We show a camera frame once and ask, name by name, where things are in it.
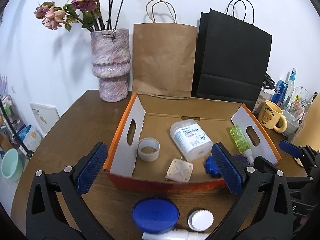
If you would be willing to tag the clear container black clip lid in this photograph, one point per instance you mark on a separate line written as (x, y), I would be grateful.
(266, 93)

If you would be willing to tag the blue soda can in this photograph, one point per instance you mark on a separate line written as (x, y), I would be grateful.
(279, 95)

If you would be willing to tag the blue round lid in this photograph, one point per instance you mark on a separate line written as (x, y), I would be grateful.
(155, 215)

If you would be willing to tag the small white ridged cap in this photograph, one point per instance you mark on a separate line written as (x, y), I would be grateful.
(200, 220)

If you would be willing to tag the brown paper bag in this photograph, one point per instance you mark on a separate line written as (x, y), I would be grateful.
(163, 57)

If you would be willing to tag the dried rose bouquet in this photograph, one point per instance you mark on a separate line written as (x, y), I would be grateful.
(86, 12)

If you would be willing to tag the grey ceramic cup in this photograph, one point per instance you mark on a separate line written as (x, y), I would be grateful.
(292, 125)

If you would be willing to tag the white cube power adapter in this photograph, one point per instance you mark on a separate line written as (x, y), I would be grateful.
(179, 171)

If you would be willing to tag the green spray bottle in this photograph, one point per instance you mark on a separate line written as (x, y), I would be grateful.
(241, 143)

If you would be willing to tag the clear bottle blue label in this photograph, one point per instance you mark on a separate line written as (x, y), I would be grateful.
(290, 89)

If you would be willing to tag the clear cotton swab box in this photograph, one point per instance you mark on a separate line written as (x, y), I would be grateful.
(190, 139)

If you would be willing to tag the black paper bag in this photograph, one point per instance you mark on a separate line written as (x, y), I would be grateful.
(231, 59)

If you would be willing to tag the purple gear-shaped lid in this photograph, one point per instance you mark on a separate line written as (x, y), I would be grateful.
(242, 160)

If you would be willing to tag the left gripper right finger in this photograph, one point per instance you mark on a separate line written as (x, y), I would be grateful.
(274, 216)

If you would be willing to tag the red cardboard box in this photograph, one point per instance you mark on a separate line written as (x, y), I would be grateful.
(161, 144)

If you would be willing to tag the mint green bowl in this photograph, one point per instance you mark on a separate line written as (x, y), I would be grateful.
(11, 166)

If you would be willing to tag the yellow bear mug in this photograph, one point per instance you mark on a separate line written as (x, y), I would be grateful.
(271, 116)

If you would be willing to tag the pink textured vase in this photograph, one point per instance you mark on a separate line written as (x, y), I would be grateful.
(111, 63)

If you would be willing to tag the white tape roll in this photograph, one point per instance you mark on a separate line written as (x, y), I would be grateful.
(148, 149)

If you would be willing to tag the dark blue gear lid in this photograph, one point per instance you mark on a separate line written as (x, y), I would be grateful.
(211, 168)

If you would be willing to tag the white plastic tube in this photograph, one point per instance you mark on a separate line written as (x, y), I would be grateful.
(176, 234)

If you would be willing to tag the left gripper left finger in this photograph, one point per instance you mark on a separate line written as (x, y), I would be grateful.
(56, 209)

